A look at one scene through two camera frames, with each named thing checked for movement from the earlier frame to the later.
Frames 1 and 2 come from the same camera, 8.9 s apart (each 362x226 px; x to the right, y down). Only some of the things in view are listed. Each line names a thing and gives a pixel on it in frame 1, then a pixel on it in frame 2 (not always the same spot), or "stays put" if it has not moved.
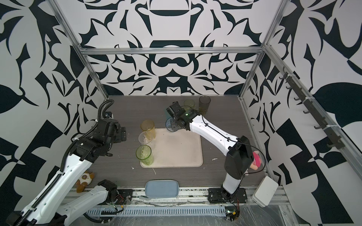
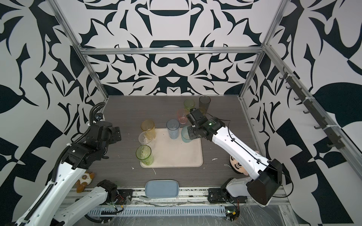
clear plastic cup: [145, 137] stays put
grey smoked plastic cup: [204, 102] stays put
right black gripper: [172, 124] -> [191, 135]
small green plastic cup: [189, 104] stays put
